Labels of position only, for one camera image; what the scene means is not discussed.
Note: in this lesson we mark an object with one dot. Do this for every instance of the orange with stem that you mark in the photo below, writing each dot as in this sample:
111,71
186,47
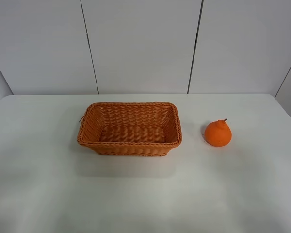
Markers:
218,133

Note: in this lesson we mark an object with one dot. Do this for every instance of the orange wicker basket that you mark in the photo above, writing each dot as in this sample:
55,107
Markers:
130,128

